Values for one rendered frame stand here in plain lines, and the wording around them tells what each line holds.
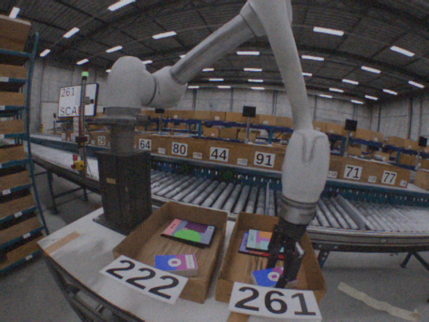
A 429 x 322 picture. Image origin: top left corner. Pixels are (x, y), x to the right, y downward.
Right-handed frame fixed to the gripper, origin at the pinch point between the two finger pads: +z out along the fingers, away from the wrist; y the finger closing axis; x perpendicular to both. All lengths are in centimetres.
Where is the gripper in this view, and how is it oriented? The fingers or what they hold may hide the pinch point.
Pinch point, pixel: (275, 274)
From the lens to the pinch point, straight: 57.1
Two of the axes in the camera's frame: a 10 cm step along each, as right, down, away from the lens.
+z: -0.8, 9.8, 2.0
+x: 9.9, 0.5, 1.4
